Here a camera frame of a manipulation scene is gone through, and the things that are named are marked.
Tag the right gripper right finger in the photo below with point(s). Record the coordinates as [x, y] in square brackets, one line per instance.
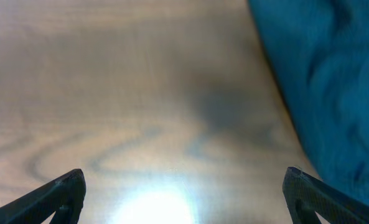
[308, 198]

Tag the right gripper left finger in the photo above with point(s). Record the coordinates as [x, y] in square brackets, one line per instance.
[62, 199]

